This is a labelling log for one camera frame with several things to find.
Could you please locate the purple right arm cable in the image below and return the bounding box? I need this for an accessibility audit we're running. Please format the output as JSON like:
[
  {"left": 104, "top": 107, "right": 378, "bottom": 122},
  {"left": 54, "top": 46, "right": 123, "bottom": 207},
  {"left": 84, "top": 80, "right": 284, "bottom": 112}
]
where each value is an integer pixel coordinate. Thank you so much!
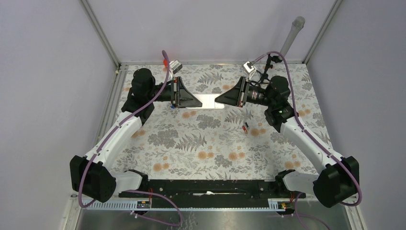
[{"left": 250, "top": 51, "right": 363, "bottom": 230}]

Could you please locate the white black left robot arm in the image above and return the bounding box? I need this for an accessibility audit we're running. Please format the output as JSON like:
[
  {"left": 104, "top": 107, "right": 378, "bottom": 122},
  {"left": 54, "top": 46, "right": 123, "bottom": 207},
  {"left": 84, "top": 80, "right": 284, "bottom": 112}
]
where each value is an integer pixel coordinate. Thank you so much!
[{"left": 69, "top": 68, "right": 203, "bottom": 203}]

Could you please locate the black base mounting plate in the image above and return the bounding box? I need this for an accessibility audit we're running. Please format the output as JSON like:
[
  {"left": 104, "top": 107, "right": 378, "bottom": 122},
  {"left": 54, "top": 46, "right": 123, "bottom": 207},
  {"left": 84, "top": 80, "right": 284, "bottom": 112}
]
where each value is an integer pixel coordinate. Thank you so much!
[{"left": 119, "top": 179, "right": 306, "bottom": 203}]

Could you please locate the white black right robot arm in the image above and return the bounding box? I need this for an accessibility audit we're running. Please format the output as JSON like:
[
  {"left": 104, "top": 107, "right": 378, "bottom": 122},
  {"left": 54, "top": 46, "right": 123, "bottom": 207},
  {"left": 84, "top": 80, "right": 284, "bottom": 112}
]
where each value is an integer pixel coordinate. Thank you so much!
[{"left": 214, "top": 76, "right": 362, "bottom": 207}]

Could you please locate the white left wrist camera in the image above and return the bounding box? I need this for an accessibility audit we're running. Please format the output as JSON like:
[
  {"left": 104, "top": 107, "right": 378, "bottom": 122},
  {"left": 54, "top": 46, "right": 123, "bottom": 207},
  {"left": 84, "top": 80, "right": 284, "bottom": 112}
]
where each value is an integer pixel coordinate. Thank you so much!
[{"left": 169, "top": 59, "right": 183, "bottom": 74}]

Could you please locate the black mini tripod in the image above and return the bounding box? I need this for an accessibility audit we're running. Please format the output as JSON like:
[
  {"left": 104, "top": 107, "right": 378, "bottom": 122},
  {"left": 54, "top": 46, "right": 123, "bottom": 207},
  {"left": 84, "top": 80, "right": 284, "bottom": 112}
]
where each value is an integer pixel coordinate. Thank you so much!
[{"left": 256, "top": 54, "right": 282, "bottom": 84}]

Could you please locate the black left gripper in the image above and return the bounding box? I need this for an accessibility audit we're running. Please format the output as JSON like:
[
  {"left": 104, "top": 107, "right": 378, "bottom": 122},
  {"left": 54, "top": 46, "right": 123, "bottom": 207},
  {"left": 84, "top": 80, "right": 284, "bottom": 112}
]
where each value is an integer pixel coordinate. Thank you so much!
[{"left": 147, "top": 76, "right": 202, "bottom": 108}]

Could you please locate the floral patterned table mat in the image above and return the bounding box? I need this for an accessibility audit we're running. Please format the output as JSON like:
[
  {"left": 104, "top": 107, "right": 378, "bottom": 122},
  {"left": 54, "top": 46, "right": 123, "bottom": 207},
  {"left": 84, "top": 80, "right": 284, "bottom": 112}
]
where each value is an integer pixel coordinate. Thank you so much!
[{"left": 111, "top": 64, "right": 331, "bottom": 180}]

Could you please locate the white slotted cable duct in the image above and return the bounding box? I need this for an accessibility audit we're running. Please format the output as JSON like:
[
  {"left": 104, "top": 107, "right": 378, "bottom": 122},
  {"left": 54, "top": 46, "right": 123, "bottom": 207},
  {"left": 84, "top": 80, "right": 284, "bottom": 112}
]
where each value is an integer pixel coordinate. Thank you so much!
[{"left": 88, "top": 197, "right": 293, "bottom": 212}]

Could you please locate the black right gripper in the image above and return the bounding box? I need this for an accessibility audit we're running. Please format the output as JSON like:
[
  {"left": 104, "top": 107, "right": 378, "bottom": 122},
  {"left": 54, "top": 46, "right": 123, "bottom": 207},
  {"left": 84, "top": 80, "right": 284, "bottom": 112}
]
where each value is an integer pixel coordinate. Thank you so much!
[{"left": 215, "top": 77, "right": 274, "bottom": 108}]

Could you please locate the grey metal pole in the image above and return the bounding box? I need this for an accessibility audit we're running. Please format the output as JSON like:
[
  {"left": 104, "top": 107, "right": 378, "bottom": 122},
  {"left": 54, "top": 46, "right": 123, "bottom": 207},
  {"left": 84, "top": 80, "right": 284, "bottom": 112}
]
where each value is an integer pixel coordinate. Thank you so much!
[{"left": 280, "top": 16, "right": 305, "bottom": 57}]

